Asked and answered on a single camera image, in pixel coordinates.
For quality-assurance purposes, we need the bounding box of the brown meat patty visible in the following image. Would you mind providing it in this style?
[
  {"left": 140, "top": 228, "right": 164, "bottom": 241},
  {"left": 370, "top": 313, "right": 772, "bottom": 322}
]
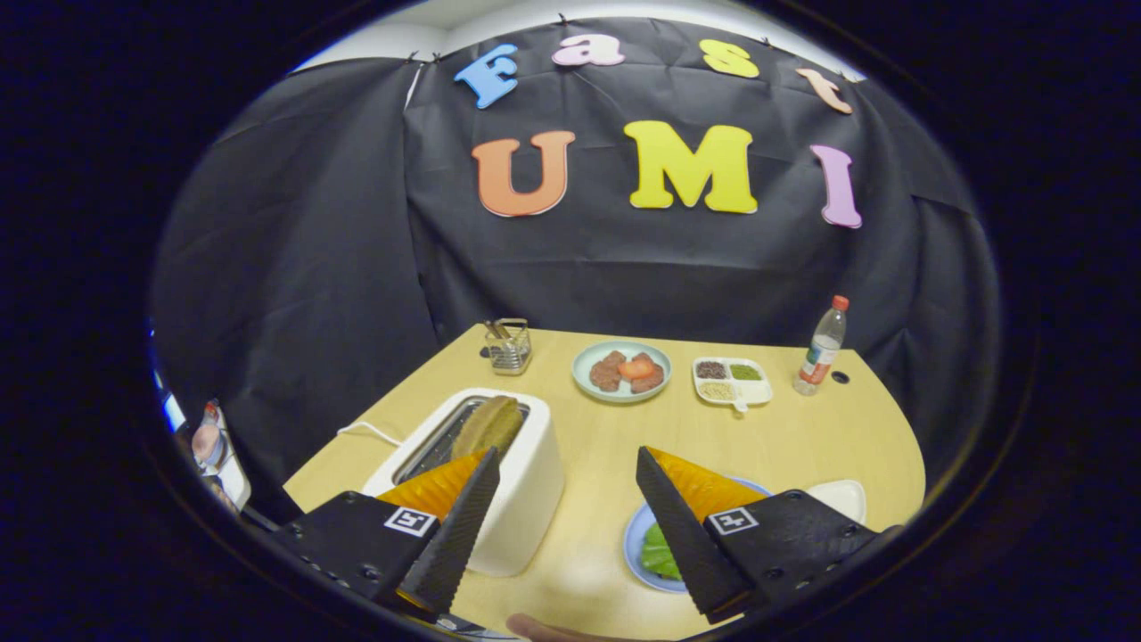
[
  {"left": 590, "top": 350, "right": 627, "bottom": 392},
  {"left": 628, "top": 352, "right": 666, "bottom": 395}
]

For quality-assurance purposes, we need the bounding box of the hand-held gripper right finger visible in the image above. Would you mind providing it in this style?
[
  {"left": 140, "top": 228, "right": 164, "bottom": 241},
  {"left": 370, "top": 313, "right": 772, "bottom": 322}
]
[{"left": 635, "top": 446, "right": 901, "bottom": 625}]

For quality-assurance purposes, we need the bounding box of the toasted bread slice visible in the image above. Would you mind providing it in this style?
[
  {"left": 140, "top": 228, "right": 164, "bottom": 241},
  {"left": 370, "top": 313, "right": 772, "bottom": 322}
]
[{"left": 450, "top": 395, "right": 525, "bottom": 460}]

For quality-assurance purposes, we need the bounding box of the green lettuce leaf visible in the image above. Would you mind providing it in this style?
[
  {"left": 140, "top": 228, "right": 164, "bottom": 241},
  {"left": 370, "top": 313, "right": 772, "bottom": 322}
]
[{"left": 640, "top": 522, "right": 683, "bottom": 580}]

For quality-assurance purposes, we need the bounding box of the wire utensil holder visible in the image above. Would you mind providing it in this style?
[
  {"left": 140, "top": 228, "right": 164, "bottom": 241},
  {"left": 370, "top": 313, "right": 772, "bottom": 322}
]
[{"left": 481, "top": 318, "right": 533, "bottom": 376}]

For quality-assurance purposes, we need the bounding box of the pale green round plate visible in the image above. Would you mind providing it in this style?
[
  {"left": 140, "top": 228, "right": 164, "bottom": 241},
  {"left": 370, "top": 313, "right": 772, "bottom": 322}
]
[{"left": 571, "top": 340, "right": 672, "bottom": 404}]

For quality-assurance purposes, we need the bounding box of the blurred white pink object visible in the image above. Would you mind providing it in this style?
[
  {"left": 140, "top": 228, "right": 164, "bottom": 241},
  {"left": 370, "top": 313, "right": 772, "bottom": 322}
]
[{"left": 192, "top": 399, "right": 252, "bottom": 514}]

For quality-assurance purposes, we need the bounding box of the black backdrop cloth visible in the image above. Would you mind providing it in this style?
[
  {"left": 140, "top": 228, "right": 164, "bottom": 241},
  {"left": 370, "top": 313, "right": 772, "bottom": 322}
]
[{"left": 150, "top": 16, "right": 1004, "bottom": 527}]

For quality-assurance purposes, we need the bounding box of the white toaster cable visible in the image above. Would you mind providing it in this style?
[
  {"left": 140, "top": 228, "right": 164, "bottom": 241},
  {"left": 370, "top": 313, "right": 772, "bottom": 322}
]
[{"left": 337, "top": 421, "right": 404, "bottom": 447}]

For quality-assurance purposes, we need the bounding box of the white square plate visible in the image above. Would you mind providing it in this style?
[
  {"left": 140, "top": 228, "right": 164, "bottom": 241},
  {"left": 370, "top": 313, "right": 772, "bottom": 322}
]
[{"left": 802, "top": 480, "right": 867, "bottom": 525}]

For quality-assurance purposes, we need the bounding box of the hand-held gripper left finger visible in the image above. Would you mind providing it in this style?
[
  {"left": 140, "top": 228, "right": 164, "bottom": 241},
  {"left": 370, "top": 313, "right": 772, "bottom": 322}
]
[{"left": 267, "top": 446, "right": 502, "bottom": 616}]

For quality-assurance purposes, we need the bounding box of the blue round plate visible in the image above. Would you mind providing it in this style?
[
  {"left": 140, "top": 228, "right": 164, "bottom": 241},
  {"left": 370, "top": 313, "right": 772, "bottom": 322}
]
[{"left": 623, "top": 477, "right": 776, "bottom": 594}]

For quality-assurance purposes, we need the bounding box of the clear bottle red cap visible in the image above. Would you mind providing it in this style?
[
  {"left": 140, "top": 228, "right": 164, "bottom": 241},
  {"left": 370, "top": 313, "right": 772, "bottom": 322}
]
[{"left": 792, "top": 295, "right": 850, "bottom": 397}]

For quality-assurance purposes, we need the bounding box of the white divided condiment tray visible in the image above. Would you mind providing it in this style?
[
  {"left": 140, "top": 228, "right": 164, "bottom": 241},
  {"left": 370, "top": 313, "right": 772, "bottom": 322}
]
[{"left": 693, "top": 357, "right": 774, "bottom": 416}]

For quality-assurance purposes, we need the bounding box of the white toaster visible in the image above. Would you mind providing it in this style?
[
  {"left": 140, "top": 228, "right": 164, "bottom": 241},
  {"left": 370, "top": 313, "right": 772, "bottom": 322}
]
[{"left": 361, "top": 388, "right": 566, "bottom": 578}]

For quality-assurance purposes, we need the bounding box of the bright screen edge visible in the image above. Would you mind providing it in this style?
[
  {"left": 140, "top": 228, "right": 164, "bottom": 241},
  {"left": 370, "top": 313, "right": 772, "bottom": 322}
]
[{"left": 152, "top": 370, "right": 186, "bottom": 433}]

